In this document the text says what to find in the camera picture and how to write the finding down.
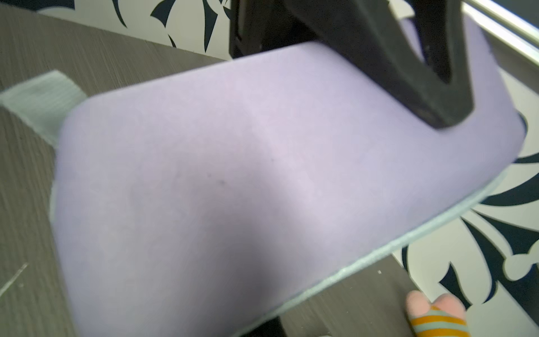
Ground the pink plush pig toy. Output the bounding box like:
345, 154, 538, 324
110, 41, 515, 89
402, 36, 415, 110
406, 291, 470, 337

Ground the aluminium cage frame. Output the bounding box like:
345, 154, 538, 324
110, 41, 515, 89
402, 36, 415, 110
463, 0, 538, 66

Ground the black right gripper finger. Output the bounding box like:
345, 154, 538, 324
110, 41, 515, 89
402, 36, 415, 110
242, 317, 287, 337

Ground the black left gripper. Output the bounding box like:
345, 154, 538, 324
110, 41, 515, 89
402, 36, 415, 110
229, 0, 318, 59

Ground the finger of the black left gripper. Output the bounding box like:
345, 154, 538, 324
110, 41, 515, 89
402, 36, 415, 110
285, 1, 474, 129

